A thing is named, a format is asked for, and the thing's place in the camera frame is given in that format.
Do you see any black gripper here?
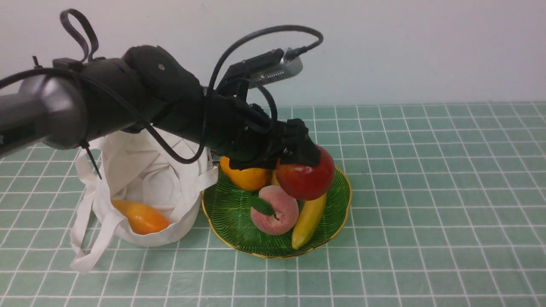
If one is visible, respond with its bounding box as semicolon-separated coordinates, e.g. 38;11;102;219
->
204;95;321;169

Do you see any red apple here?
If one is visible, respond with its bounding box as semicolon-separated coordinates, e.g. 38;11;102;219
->
275;145;336;201

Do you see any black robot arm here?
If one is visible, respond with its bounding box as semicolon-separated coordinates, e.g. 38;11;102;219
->
1;46;322;169

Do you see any white cloth bag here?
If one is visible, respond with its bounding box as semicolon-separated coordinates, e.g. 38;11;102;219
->
70;131;218;273

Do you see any orange mango in bag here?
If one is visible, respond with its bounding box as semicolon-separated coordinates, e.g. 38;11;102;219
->
111;200;171;235

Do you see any orange yellow pear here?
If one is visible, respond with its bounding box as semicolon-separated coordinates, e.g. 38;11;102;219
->
220;156;273;192

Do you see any green leaf-shaped plate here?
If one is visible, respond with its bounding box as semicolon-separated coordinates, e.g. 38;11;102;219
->
201;168;353;259

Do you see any pink peach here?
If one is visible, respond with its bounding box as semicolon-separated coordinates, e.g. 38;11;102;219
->
247;185;299;235

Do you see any yellow banana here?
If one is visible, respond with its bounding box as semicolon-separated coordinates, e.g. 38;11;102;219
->
292;194;326;249

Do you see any green checked tablecloth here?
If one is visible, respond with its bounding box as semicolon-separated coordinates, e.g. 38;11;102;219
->
0;103;546;307

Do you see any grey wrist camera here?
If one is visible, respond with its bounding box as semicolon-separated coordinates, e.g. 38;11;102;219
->
216;47;303;99

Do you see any black camera cable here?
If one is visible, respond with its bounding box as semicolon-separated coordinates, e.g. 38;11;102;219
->
0;9;324;180

